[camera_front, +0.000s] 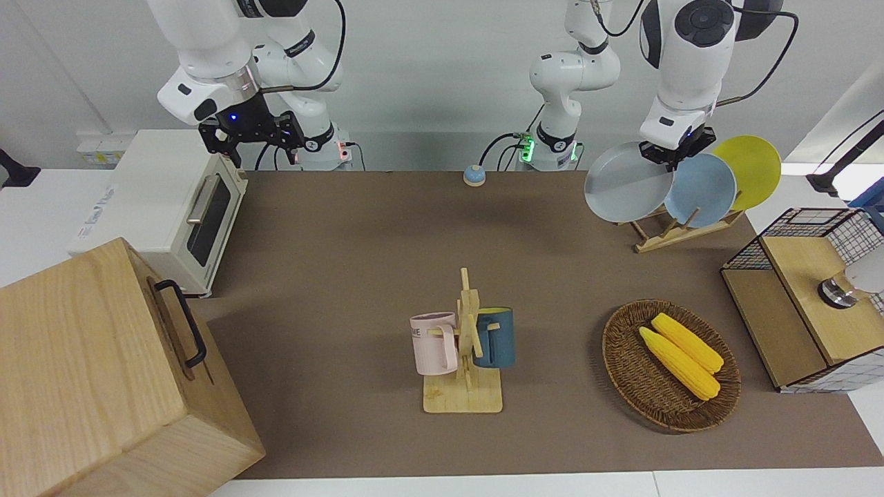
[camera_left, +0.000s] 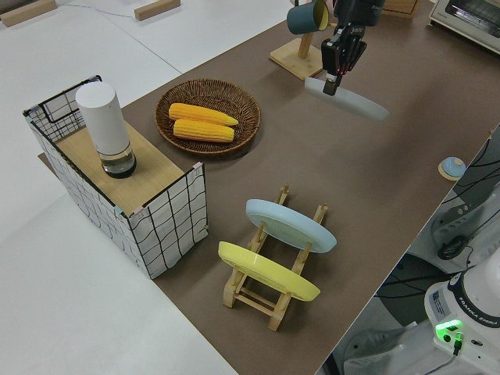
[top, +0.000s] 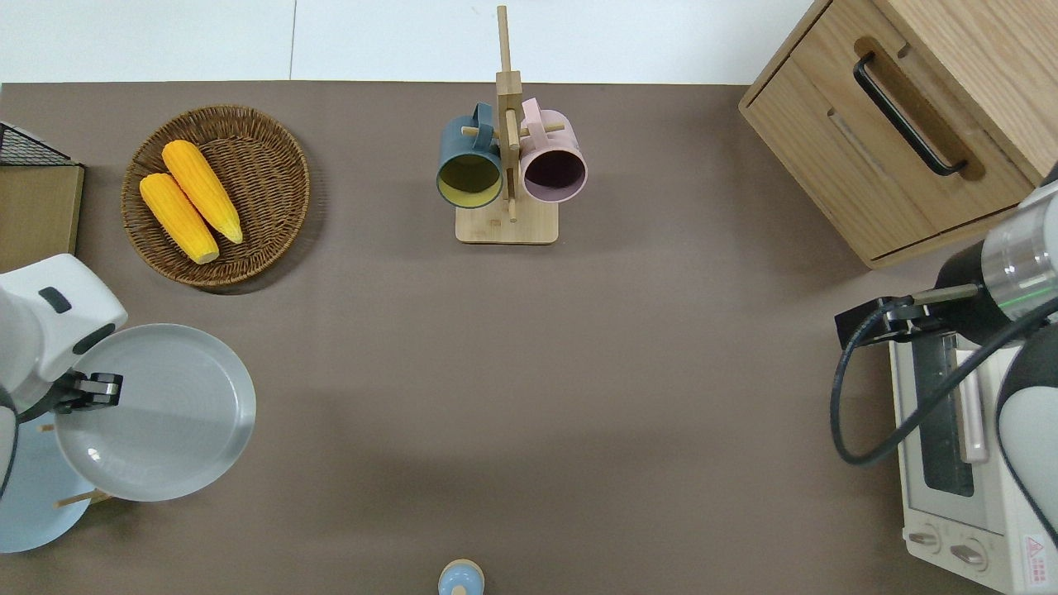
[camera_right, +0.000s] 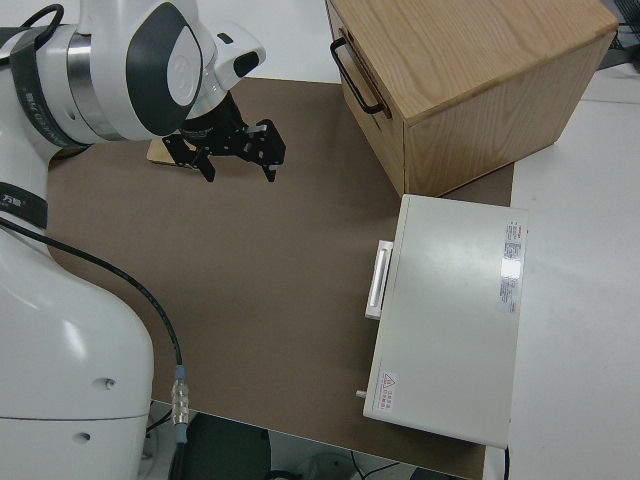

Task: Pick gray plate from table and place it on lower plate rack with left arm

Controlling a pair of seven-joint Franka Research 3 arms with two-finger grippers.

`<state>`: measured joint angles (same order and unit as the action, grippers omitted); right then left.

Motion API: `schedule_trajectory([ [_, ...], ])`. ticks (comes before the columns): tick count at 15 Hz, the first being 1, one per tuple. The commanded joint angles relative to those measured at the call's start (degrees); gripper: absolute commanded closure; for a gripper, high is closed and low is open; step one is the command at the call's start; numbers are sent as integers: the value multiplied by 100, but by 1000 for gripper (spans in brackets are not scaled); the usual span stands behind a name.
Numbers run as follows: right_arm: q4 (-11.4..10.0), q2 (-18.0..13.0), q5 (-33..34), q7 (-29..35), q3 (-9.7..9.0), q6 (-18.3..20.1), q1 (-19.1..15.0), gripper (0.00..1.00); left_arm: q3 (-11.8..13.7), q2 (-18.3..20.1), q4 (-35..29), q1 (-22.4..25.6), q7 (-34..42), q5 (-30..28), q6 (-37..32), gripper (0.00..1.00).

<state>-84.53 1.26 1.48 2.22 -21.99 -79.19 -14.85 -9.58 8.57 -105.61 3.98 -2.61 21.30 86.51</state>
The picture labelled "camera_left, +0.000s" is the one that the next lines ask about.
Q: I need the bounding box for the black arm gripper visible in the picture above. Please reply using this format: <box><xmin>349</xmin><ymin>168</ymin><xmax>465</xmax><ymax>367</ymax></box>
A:
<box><xmin>321</xmin><ymin>0</ymin><xmax>388</xmax><ymax>96</ymax></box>

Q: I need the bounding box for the gray round plate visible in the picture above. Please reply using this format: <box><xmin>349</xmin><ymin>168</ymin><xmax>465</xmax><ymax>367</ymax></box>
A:
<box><xmin>304</xmin><ymin>76</ymin><xmax>391</xmax><ymax>122</ymax></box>

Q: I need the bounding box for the light blue plate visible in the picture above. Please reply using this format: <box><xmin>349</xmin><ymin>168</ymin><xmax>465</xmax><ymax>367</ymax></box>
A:
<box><xmin>245</xmin><ymin>198</ymin><xmax>338</xmax><ymax>255</ymax></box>

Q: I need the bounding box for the yellow plate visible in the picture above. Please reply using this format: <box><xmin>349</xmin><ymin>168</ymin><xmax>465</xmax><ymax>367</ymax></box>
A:
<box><xmin>217</xmin><ymin>241</ymin><xmax>322</xmax><ymax>302</ymax></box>

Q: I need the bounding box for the wooden plate rack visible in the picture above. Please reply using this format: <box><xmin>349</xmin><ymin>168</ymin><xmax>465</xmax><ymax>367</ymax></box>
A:
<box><xmin>222</xmin><ymin>183</ymin><xmax>330</xmax><ymax>332</ymax></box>

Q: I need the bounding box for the wooden mug stand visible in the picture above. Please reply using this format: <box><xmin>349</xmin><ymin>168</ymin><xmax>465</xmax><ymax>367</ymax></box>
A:
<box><xmin>269</xmin><ymin>0</ymin><xmax>329</xmax><ymax>82</ymax></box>

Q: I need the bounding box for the teal mug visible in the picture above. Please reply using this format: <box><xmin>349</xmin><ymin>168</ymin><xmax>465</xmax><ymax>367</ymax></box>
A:
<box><xmin>287</xmin><ymin>0</ymin><xmax>331</xmax><ymax>35</ymax></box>

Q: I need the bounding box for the wooden box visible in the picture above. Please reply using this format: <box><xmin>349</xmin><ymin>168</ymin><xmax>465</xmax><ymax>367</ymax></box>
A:
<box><xmin>380</xmin><ymin>0</ymin><xmax>419</xmax><ymax>20</ymax></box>

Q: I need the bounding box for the round wicker basket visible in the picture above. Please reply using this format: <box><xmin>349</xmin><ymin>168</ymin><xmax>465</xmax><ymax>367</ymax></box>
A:
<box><xmin>155</xmin><ymin>79</ymin><xmax>263</xmax><ymax>156</ymax></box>

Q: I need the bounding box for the white toaster oven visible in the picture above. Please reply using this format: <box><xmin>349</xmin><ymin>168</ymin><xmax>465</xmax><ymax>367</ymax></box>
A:
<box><xmin>427</xmin><ymin>0</ymin><xmax>500</xmax><ymax>54</ymax></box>

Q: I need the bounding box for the yellow corn cob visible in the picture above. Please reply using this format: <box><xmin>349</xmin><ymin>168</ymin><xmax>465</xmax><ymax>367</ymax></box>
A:
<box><xmin>172</xmin><ymin>119</ymin><xmax>236</xmax><ymax>144</ymax></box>
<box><xmin>168</xmin><ymin>102</ymin><xmax>240</xmax><ymax>127</ymax></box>

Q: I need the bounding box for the blue dome on wooden base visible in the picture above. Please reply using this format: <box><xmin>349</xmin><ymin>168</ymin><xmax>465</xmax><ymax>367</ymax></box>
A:
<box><xmin>437</xmin><ymin>156</ymin><xmax>466</xmax><ymax>181</ymax></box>

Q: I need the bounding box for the brown table mat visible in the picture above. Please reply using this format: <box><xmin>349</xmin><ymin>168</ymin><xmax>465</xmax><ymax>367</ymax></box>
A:
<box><xmin>37</xmin><ymin>0</ymin><xmax>500</xmax><ymax>375</ymax></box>

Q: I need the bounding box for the short wooden block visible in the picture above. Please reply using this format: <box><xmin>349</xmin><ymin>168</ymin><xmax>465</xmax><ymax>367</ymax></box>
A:
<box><xmin>134</xmin><ymin>0</ymin><xmax>181</xmax><ymax>21</ymax></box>

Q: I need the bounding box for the white power strip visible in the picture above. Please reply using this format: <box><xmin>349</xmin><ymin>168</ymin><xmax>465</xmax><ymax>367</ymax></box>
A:
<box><xmin>429</xmin><ymin>195</ymin><xmax>485</xmax><ymax>251</ymax></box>

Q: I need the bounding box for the wooden board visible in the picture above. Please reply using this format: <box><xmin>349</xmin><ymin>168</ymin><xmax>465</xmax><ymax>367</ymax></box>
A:
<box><xmin>56</xmin><ymin>120</ymin><xmax>184</xmax><ymax>208</ymax></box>

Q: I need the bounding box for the white cylindrical grinder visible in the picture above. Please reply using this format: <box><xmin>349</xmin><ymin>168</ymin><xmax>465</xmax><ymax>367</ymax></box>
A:
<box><xmin>75</xmin><ymin>81</ymin><xmax>138</xmax><ymax>180</ymax></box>

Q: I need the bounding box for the long wooden block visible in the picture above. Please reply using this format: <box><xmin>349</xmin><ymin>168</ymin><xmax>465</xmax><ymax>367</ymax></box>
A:
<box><xmin>0</xmin><ymin>0</ymin><xmax>56</xmax><ymax>27</ymax></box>

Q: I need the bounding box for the black cable bundle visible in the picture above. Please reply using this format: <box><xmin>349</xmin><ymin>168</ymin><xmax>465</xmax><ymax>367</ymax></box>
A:
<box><xmin>437</xmin><ymin>236</ymin><xmax>468</xmax><ymax>261</ymax></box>

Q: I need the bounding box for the wire basket with grid cloth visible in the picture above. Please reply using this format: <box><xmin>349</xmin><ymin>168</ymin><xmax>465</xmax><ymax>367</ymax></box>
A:
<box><xmin>22</xmin><ymin>73</ymin><xmax>209</xmax><ymax>280</ymax></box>

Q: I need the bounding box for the black cable with green plug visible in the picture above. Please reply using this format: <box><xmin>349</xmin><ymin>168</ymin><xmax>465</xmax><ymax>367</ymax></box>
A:
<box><xmin>448</xmin><ymin>331</ymin><xmax>466</xmax><ymax>359</ymax></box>

